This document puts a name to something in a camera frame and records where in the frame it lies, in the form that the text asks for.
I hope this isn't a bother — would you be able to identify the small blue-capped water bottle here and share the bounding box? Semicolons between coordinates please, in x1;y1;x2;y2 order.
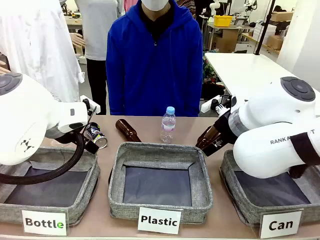
159;106;177;144

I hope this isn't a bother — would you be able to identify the person in blue hoodie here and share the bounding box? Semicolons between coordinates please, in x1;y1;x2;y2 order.
105;0;204;118

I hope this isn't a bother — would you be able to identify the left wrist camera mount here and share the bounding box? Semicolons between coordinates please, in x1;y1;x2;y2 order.
79;94;101;116

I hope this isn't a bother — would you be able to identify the small cardboard box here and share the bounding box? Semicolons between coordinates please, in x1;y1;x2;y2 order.
270;10;294;23

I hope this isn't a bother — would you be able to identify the brown glass bottle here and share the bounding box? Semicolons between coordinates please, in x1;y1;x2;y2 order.
195;125;219;150
115;118;143;143

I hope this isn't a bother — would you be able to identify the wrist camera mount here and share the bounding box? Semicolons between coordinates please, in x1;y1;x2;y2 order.
200;94;233;118
79;94;101;116

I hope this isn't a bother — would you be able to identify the grey fabric basket labelled Can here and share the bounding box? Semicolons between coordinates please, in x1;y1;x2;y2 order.
219;149;320;227

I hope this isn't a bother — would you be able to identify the grey fabric basket labelled Bottle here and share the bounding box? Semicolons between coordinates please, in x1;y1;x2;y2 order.
0;146;101;226

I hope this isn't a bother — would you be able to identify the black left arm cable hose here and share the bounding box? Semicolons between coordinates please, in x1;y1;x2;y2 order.
0;133;86;186

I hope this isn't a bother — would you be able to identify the large cardboard box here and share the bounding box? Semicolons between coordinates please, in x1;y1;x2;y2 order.
215;29;241;54

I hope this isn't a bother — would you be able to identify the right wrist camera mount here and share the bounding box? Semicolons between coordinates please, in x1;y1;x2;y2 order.
200;94;233;118

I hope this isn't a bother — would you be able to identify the black right arm cable sleeve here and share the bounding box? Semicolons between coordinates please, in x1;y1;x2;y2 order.
289;131;320;180

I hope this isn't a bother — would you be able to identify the person's right forearm blue sleeve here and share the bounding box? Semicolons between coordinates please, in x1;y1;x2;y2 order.
105;74;126;116

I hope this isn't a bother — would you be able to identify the person's left forearm blue sleeve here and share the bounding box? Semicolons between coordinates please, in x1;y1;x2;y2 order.
186;74;204;118

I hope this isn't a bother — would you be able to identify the dark blue drink can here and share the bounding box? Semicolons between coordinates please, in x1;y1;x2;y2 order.
87;121;109;150

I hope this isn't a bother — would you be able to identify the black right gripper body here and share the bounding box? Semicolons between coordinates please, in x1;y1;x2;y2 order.
213;110;239;145

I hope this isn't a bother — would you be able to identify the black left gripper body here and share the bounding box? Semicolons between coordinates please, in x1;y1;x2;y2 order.
81;125;100;155

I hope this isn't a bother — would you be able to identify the black stand pole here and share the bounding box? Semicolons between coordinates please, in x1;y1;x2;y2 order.
253;0;276;56

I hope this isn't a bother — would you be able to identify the white Bottle label card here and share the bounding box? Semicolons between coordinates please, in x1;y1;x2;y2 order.
21;209;69;237

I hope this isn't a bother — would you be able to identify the white Can label card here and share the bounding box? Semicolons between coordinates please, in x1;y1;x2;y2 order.
259;210;304;240

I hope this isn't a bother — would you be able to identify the white Plastic label card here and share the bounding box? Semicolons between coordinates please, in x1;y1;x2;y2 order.
137;206;183;236

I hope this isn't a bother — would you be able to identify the white work table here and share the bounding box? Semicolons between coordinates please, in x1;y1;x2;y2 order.
204;52;320;101

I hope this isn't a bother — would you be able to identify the white face mask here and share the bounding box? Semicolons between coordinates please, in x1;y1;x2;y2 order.
140;0;171;12

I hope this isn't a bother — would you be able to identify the grey fabric basket labelled Plastic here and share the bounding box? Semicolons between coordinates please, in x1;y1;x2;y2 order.
107;141;214;225

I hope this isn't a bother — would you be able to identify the yellow plastic bin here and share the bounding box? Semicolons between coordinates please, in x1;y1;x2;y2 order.
213;14;234;28

